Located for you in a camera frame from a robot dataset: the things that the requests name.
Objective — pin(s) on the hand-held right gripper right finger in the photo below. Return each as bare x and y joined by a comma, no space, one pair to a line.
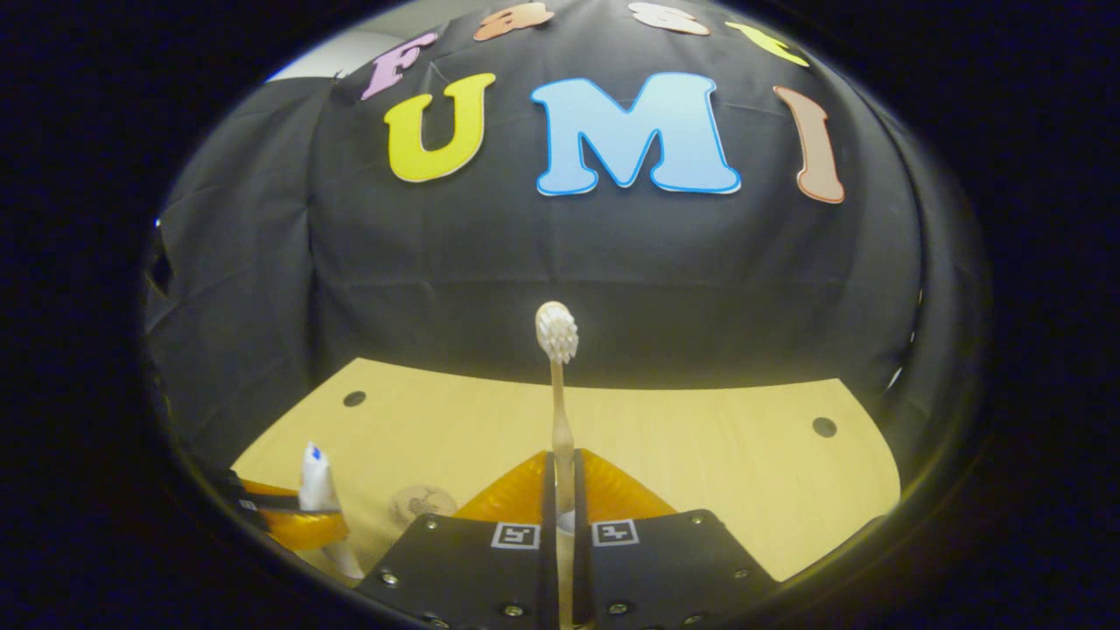
665,569

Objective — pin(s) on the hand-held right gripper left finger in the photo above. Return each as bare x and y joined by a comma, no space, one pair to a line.
472,577

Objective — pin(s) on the wooden toothbrush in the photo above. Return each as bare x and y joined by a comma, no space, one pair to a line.
562,411

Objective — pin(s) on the black backdrop cloth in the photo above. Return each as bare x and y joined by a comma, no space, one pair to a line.
612,280

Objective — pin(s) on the white toothpaste tube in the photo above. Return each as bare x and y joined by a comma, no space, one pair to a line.
317,481

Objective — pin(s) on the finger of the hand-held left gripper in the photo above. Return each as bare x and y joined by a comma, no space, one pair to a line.
302,529
262,487

